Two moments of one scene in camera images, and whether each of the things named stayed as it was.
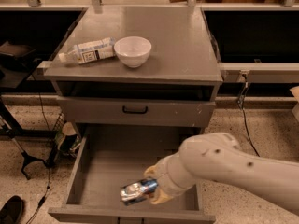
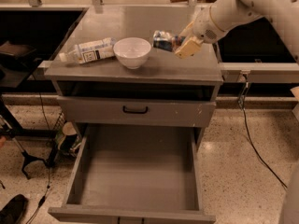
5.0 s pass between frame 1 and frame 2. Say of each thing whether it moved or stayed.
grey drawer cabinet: stayed
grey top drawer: stayed
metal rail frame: stayed
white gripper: moved
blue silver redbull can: moved
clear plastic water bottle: stayed
